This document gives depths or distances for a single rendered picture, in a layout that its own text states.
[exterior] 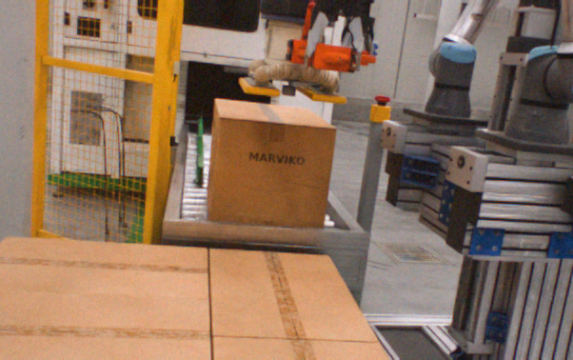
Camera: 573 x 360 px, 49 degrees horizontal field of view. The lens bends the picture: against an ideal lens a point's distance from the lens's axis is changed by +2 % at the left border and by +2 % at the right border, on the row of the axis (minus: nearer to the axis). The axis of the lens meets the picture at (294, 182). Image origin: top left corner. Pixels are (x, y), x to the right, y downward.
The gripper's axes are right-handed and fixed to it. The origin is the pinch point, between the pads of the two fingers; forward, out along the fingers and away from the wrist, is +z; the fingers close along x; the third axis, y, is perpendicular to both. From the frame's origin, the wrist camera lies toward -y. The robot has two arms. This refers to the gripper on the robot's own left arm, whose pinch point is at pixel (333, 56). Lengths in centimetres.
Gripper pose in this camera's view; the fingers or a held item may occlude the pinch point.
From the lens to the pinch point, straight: 131.3
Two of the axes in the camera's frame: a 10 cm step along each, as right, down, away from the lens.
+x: -9.9, -0.9, -1.4
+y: -1.2, -2.3, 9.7
